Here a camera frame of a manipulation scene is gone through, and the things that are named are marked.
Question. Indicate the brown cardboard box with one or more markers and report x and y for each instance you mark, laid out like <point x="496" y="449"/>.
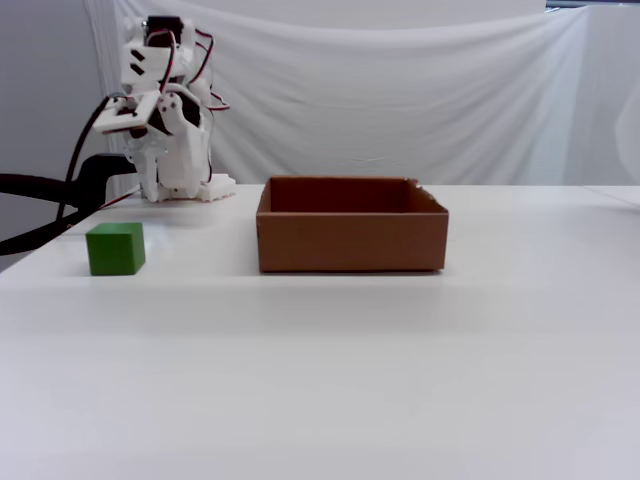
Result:
<point x="350" y="245"/>

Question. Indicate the green cube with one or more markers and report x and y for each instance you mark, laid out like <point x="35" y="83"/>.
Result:
<point x="115" y="250"/>

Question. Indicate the white wrist camera mount plate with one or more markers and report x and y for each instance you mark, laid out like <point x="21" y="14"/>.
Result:
<point x="127" y="117"/>

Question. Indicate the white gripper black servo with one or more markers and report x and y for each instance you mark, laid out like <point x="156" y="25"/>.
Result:
<point x="176" y="131"/>

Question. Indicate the white cloth backdrop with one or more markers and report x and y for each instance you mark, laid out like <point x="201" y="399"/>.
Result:
<point x="400" y="100"/>

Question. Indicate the black clamp with red tip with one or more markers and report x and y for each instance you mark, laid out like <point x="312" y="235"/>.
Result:
<point x="97" y="167"/>

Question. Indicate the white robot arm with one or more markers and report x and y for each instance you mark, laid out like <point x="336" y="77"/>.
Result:
<point x="150" y="81"/>

